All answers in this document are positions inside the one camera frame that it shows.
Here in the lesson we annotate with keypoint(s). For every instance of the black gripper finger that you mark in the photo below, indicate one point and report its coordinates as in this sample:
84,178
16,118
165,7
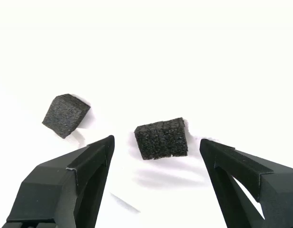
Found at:
275,197
49,194

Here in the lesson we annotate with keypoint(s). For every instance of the black foam cube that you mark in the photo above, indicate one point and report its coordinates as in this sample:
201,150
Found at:
65,115
162,140

